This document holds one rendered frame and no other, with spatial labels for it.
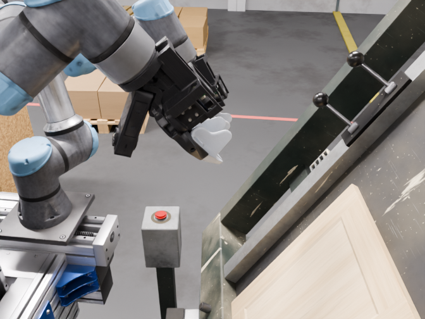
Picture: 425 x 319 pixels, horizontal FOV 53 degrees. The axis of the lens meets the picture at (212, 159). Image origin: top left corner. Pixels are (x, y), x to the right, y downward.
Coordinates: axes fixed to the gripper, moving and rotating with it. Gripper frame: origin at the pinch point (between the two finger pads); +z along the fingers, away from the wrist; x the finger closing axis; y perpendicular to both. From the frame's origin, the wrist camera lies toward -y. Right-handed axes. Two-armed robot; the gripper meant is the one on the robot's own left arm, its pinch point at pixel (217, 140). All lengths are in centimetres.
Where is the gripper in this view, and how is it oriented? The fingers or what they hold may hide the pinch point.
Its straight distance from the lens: 102.8
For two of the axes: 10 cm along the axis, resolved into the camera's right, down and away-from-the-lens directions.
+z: 4.6, 7.8, 4.2
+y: 8.7, -3.2, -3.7
